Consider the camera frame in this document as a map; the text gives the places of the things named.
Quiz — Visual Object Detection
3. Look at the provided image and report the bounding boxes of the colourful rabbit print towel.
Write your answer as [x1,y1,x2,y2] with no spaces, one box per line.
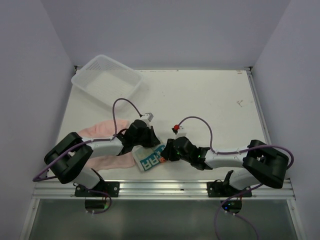
[131,143,166,172]

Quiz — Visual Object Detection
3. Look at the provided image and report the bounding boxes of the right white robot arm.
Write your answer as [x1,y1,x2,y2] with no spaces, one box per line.
[160,136,290,197]

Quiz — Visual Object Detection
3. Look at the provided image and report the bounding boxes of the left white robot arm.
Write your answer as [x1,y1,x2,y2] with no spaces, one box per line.
[44,119,161,197]

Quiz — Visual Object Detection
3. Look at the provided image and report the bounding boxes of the pink towel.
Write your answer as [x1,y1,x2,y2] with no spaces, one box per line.
[77,120,135,171]

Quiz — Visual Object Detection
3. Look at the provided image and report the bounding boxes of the translucent plastic basket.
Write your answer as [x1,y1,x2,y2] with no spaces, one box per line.
[71,54,143,107]

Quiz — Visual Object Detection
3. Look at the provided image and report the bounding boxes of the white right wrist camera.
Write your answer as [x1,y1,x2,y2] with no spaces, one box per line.
[175,125,187,139]

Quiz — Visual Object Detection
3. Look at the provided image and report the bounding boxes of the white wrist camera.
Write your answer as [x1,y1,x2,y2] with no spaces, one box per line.
[140,112,154,124]
[175,125,187,139]

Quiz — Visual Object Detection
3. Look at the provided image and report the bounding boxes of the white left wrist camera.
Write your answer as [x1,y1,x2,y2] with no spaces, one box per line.
[140,112,154,124]

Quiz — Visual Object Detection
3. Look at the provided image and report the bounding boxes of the right wrist camera red plug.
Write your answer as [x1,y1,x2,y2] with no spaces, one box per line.
[172,124,180,132]

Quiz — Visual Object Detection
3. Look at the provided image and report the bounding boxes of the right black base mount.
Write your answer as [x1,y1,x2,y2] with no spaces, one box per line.
[206,169,255,198]

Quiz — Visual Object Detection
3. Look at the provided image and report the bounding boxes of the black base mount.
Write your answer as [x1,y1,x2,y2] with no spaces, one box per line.
[206,169,255,198]
[74,181,120,198]

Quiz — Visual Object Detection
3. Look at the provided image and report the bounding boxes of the aluminium front rail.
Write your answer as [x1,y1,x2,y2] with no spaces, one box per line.
[32,180,295,200]

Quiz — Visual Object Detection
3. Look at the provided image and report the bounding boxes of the aluminium rail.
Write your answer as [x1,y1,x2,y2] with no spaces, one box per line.
[32,180,295,200]
[244,66,291,181]

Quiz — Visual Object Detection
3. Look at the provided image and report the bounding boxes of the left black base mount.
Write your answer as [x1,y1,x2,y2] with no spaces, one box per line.
[74,181,120,198]

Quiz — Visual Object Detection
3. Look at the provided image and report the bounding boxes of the aluminium right side rail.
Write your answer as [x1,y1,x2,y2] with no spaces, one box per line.
[244,66,291,181]

